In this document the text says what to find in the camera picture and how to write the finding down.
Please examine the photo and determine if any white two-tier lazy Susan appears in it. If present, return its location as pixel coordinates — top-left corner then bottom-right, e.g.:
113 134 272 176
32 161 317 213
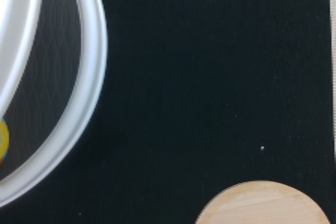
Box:
0 0 109 208

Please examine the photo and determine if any round wooden coaster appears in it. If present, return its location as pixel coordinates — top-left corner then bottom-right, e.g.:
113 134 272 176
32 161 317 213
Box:
196 181 331 224

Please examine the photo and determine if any yellow blue tin can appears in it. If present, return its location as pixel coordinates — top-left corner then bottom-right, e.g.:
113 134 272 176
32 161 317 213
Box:
0 120 11 164

